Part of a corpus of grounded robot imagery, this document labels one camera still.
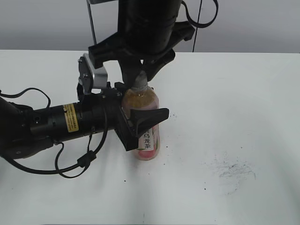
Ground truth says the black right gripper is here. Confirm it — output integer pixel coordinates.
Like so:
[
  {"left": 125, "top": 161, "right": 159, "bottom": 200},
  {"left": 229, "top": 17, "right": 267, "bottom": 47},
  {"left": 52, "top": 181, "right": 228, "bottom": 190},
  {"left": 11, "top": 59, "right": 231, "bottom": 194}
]
[{"left": 88, "top": 22, "right": 195, "bottom": 89}]

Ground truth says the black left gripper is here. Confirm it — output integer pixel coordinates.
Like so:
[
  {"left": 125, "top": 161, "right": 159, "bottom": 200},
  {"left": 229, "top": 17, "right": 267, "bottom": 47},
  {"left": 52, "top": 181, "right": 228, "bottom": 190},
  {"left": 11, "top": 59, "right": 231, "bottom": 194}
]
[{"left": 91, "top": 82, "right": 169, "bottom": 150}]

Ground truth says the peach oolong tea bottle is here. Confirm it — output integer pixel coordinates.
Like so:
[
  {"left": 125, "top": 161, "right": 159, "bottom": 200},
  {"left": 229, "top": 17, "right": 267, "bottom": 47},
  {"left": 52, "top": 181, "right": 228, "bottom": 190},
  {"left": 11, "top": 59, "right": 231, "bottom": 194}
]
[{"left": 121, "top": 86, "right": 161, "bottom": 162}]

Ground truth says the grey bottle cap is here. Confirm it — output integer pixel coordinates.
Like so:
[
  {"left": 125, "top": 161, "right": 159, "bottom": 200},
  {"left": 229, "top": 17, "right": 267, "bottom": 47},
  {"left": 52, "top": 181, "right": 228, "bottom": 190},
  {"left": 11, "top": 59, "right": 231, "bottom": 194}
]
[{"left": 131, "top": 71, "right": 148, "bottom": 91}]

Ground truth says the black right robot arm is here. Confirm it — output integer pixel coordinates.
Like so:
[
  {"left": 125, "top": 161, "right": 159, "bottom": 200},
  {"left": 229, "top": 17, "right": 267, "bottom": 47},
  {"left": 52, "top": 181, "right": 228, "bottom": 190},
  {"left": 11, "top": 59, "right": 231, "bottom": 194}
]
[{"left": 88, "top": 0, "right": 195, "bottom": 88}]

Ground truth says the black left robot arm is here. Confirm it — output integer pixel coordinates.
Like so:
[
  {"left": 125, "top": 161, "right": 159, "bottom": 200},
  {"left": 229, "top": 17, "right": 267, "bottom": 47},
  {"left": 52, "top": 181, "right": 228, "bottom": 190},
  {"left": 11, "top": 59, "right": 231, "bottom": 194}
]
[{"left": 0, "top": 83, "right": 169, "bottom": 159}]

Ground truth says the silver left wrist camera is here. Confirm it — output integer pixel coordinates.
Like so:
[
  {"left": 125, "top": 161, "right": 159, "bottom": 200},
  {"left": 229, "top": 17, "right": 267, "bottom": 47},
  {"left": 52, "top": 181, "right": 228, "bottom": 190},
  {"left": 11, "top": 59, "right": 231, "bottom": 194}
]
[{"left": 78, "top": 53, "right": 108, "bottom": 95}]

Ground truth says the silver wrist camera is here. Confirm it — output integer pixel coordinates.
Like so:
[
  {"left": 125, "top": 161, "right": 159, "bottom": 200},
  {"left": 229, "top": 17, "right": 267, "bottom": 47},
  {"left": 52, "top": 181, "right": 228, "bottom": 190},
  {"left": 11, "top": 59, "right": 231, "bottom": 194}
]
[
  {"left": 87, "top": 0, "right": 115, "bottom": 5},
  {"left": 78, "top": 53, "right": 108, "bottom": 95}
]

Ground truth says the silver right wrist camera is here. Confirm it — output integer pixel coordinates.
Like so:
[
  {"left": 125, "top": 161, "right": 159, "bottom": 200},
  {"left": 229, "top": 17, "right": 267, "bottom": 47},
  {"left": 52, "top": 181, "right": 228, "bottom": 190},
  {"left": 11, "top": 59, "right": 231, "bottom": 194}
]
[{"left": 87, "top": 0, "right": 115, "bottom": 5}]

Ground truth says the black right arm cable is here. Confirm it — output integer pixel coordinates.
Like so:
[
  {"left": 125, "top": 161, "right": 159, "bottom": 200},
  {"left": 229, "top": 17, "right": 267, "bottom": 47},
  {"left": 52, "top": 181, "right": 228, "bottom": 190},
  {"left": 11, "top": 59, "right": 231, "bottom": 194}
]
[{"left": 180, "top": 0, "right": 220, "bottom": 28}]

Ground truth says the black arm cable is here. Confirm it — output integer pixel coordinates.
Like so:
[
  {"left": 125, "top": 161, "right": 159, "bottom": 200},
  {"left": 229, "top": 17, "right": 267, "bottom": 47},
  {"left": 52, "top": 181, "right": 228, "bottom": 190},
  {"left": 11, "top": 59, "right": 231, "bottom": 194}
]
[
  {"left": 180, "top": 0, "right": 220, "bottom": 28},
  {"left": 0, "top": 87, "right": 108, "bottom": 178}
]

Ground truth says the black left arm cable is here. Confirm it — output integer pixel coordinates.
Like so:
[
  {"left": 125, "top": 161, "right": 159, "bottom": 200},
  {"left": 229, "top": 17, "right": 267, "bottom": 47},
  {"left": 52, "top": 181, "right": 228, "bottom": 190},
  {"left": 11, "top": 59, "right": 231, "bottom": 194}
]
[{"left": 0, "top": 87, "right": 108, "bottom": 178}]

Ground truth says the black hanging background cable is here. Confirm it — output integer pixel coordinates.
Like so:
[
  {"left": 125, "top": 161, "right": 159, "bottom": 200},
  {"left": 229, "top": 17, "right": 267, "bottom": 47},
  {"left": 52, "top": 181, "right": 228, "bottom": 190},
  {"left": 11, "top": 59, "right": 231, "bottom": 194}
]
[{"left": 192, "top": 0, "right": 203, "bottom": 53}]

